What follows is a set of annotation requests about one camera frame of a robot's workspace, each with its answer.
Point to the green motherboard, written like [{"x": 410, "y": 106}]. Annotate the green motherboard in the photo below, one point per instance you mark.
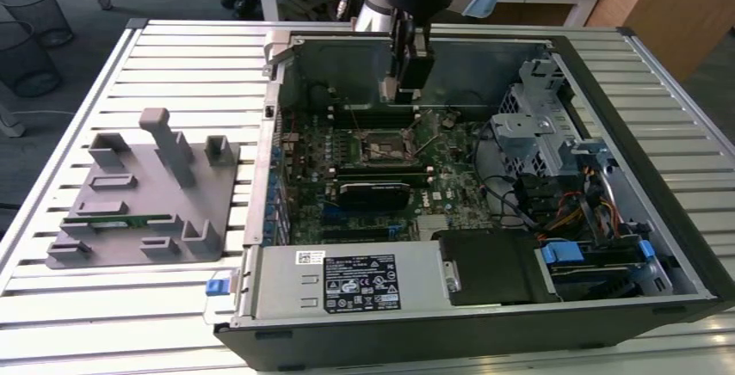
[{"x": 460, "y": 186}]

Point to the CPU socket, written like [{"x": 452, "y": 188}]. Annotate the CPU socket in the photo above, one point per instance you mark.
[{"x": 381, "y": 147}]

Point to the black graphics card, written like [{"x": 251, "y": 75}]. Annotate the black graphics card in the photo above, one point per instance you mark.
[{"x": 373, "y": 198}]

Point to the silver drive rail bracket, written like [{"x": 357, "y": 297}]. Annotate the silver drive rail bracket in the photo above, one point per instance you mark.
[{"x": 618, "y": 194}]

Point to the metal locking lever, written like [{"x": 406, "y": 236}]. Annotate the metal locking lever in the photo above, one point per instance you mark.
[
  {"x": 430, "y": 142},
  {"x": 357, "y": 121}
]

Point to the green RAM stick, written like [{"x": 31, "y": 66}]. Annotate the green RAM stick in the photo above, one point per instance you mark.
[{"x": 138, "y": 220}]

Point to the black expansion slot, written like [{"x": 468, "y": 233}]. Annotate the black expansion slot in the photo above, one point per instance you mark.
[{"x": 356, "y": 234}]

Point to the black hard disk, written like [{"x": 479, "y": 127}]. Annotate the black hard disk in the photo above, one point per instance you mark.
[{"x": 597, "y": 284}]

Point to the metal drive cage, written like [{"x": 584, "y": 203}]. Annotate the metal drive cage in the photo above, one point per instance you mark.
[{"x": 520, "y": 132}]

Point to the silver power supply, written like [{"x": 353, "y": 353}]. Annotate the silver power supply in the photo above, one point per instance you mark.
[{"x": 275, "y": 280}]

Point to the wooden cabinet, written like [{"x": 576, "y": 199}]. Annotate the wooden cabinet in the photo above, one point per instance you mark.
[{"x": 688, "y": 5}]

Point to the grey stand foot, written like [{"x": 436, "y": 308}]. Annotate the grey stand foot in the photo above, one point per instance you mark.
[{"x": 9, "y": 125}]

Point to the black PC case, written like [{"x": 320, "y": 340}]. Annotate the black PC case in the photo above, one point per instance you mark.
[{"x": 460, "y": 340}]

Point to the blue case latch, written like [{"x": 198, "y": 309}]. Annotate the blue case latch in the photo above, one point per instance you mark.
[{"x": 215, "y": 287}]

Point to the silver CPU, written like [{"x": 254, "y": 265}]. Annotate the silver CPU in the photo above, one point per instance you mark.
[{"x": 388, "y": 91}]

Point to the grey parts rack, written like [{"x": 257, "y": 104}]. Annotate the grey parts rack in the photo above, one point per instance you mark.
[{"x": 132, "y": 237}]

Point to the blue disk carrier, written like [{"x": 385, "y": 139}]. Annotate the blue disk carrier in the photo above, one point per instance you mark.
[{"x": 560, "y": 254}]

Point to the blue drive latch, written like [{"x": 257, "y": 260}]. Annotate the blue drive latch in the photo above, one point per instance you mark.
[{"x": 646, "y": 249}]

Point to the silver chipset heat sink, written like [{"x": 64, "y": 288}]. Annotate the silver chipset heat sink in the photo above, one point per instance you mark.
[{"x": 433, "y": 225}]

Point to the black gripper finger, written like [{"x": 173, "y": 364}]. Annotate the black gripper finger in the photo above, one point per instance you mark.
[
  {"x": 394, "y": 48},
  {"x": 416, "y": 69}
]

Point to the metal disk bay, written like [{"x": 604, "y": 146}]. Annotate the metal disk bay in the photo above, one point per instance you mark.
[{"x": 660, "y": 282}]

